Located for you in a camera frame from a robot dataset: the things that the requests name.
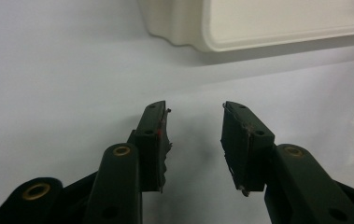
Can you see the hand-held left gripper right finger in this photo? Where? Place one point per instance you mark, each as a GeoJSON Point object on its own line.
{"type": "Point", "coordinates": [243, 155]}

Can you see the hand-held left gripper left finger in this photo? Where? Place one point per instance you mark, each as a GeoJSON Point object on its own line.
{"type": "Point", "coordinates": [148, 155]}

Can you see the white plastic tray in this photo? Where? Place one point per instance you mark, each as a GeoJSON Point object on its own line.
{"type": "Point", "coordinates": [274, 21]}

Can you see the white table mat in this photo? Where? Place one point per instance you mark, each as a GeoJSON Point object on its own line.
{"type": "Point", "coordinates": [56, 93]}

